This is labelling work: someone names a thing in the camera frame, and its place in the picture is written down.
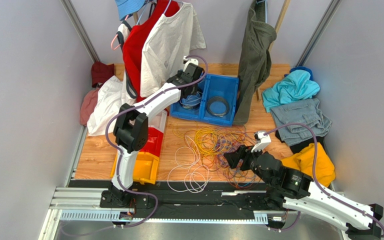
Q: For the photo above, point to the blue hat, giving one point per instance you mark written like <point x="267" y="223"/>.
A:
<point x="128" y="7"/>

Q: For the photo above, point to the white storage bin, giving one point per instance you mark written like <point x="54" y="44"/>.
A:
<point x="159" y="121"/>

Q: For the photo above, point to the light blue jeans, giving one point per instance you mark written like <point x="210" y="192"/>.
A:
<point x="302" y="112"/>

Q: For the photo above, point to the olive green garment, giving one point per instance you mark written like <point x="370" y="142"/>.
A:
<point x="255" y="61"/>

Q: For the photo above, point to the yellow cloth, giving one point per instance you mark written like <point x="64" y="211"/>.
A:
<point x="304" y="162"/>

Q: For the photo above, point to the maroon cloth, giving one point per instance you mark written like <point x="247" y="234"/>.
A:
<point x="100" y="73"/>

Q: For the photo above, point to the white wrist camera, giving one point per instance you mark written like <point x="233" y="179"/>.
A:
<point x="262" y="141"/>
<point x="189" y="61"/>

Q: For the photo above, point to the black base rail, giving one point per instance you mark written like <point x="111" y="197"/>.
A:
<point x="218" y="203"/>

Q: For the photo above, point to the yellow storage bin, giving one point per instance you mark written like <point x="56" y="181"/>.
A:
<point x="145" y="168"/>

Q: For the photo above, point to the white cloth on floor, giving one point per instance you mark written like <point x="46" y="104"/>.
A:
<point x="110" y="97"/>

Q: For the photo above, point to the red t-shirt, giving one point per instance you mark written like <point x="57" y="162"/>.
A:
<point x="133" y="46"/>

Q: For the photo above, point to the dark blue cloth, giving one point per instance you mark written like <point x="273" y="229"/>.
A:
<point x="301" y="68"/>

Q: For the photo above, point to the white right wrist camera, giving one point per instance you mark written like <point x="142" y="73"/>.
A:
<point x="262" y="141"/>

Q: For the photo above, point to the white t-shirt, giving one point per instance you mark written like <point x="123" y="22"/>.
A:
<point x="169" y="41"/>

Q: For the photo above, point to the blue divided bin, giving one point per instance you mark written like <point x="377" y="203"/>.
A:
<point x="214" y="103"/>

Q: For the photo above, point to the teal cloth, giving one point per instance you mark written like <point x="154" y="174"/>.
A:
<point x="292" y="88"/>

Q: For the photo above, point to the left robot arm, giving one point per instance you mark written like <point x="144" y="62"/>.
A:
<point x="131" y="130"/>

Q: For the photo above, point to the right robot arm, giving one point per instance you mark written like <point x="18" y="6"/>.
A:
<point x="291" y="189"/>

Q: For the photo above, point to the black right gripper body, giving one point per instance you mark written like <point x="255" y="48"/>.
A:
<point x="241" y="157"/>

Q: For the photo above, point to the red storage bin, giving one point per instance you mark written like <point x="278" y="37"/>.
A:
<point x="154" y="142"/>

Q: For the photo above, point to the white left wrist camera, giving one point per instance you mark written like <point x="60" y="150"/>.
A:
<point x="189" y="61"/>

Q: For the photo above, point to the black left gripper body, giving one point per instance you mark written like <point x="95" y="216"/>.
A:
<point x="195" y="87"/>

